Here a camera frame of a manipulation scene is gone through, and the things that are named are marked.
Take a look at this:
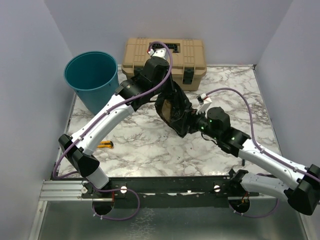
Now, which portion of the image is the black plastic trash bag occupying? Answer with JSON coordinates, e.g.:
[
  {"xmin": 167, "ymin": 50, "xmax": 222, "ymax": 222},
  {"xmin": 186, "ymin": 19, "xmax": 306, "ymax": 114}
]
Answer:
[{"xmin": 154, "ymin": 80, "xmax": 197, "ymax": 138}]

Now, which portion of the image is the teal plastic trash bin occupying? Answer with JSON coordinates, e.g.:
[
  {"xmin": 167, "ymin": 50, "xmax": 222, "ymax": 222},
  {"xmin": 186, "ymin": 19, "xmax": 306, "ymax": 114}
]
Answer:
[{"xmin": 63, "ymin": 51, "xmax": 119, "ymax": 115}]

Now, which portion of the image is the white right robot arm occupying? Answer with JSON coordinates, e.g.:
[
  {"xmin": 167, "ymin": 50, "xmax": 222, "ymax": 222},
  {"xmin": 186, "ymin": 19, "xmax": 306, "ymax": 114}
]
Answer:
[{"xmin": 191, "ymin": 107, "xmax": 320, "ymax": 216}]

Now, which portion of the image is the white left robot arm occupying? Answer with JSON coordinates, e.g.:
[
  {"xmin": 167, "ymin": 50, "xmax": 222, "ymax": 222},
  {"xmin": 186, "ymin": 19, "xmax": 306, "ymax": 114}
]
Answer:
[{"xmin": 58, "ymin": 56, "xmax": 172, "ymax": 198}]

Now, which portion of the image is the tan plastic toolbox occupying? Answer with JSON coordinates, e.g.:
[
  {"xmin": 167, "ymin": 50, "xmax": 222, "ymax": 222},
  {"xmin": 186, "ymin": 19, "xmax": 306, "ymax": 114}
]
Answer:
[{"xmin": 121, "ymin": 38, "xmax": 207, "ymax": 91}]

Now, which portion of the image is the yellow black utility knife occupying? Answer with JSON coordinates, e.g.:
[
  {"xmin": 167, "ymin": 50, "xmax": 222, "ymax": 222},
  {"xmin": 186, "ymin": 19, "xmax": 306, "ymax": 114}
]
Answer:
[{"xmin": 97, "ymin": 141, "xmax": 114, "ymax": 149}]

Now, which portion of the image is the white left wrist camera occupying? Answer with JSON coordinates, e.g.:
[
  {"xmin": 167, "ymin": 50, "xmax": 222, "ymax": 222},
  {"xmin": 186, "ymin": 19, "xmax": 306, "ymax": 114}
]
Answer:
[{"xmin": 147, "ymin": 48, "xmax": 169, "ymax": 60}]

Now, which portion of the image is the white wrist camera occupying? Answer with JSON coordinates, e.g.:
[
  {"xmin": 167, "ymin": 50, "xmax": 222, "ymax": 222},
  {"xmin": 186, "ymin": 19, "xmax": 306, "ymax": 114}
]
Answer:
[
  {"xmin": 196, "ymin": 93, "xmax": 212, "ymax": 115},
  {"xmin": 147, "ymin": 48, "xmax": 169, "ymax": 60}
]

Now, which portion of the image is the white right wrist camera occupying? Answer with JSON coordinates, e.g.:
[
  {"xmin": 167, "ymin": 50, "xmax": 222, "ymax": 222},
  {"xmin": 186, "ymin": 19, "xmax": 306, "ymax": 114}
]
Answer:
[{"xmin": 196, "ymin": 93, "xmax": 212, "ymax": 115}]

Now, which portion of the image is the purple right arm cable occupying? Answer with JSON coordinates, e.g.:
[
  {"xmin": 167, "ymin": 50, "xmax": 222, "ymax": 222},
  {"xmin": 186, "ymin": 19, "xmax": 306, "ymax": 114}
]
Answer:
[{"xmin": 206, "ymin": 87, "xmax": 320, "ymax": 183}]

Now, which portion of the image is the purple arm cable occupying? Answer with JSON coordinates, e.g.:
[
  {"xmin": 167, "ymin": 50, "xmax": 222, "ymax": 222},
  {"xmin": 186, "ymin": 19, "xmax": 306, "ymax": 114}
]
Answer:
[
  {"xmin": 206, "ymin": 87, "xmax": 320, "ymax": 183},
  {"xmin": 52, "ymin": 41, "xmax": 175, "ymax": 181}
]

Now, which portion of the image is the black front mounting rail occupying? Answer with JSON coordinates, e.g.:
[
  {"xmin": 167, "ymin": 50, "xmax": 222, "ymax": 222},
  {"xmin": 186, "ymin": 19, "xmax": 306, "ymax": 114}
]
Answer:
[{"xmin": 82, "ymin": 175, "xmax": 247, "ymax": 209}]

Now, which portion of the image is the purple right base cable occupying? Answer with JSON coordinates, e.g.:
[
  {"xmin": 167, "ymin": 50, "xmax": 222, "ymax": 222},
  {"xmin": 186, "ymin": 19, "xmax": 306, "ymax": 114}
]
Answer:
[{"xmin": 231, "ymin": 197, "xmax": 280, "ymax": 218}]

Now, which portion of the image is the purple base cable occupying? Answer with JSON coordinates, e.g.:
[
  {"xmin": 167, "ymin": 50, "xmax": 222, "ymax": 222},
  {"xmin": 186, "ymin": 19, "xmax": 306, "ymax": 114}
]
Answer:
[
  {"xmin": 231, "ymin": 197, "xmax": 280, "ymax": 218},
  {"xmin": 91, "ymin": 188, "xmax": 141, "ymax": 221}
]

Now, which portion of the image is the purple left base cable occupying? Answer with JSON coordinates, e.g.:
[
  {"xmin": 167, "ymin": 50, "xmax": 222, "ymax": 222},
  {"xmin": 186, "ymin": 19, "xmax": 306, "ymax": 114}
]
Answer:
[{"xmin": 91, "ymin": 188, "xmax": 141, "ymax": 221}]

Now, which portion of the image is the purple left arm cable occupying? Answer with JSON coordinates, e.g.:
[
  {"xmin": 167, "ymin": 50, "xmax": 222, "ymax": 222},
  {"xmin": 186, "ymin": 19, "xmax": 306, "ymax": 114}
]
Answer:
[{"xmin": 52, "ymin": 41, "xmax": 175, "ymax": 181}]

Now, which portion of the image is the aluminium extrusion frame rail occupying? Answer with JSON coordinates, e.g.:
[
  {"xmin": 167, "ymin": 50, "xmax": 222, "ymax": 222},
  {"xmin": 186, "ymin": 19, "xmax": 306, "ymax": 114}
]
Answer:
[{"xmin": 27, "ymin": 93, "xmax": 86, "ymax": 240}]

